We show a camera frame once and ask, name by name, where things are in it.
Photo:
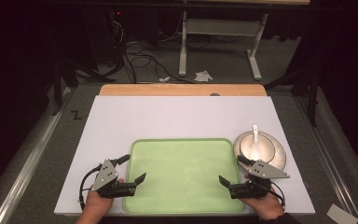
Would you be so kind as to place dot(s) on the light green tray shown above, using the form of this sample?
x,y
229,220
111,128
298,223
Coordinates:
x,y
183,174

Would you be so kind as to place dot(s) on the person's left hand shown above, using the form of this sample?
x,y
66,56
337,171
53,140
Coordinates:
x,y
98,203

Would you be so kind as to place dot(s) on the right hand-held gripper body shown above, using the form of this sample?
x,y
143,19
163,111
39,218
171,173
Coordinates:
x,y
262,170

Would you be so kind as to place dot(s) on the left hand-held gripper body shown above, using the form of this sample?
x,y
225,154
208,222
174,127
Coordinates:
x,y
105,177

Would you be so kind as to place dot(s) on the large crumpled white paper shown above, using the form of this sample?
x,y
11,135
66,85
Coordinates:
x,y
203,76

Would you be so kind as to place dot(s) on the silver round plate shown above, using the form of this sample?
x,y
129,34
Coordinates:
x,y
280,152

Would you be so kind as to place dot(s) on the small crumpled white paper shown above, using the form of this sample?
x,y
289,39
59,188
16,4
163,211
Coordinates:
x,y
164,79

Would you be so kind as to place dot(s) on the flat white paper sheet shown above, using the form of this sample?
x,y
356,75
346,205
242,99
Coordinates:
x,y
341,214

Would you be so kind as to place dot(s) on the black device with red light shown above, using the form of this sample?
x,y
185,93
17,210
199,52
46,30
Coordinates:
x,y
117,28

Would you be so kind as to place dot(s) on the white ceramic spoon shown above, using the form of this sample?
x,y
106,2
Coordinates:
x,y
255,137

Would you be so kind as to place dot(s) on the dark metal stand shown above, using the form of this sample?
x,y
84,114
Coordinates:
x,y
57,87
313,93

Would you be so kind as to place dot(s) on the person's right hand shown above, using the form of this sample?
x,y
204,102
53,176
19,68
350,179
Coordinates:
x,y
267,207

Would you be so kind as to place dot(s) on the aluminium floor rail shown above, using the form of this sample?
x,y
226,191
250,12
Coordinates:
x,y
28,161
326,146

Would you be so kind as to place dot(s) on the white-legged desk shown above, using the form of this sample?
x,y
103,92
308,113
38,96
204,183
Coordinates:
x,y
220,27

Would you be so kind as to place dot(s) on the white table mat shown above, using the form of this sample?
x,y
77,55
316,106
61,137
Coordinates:
x,y
167,118

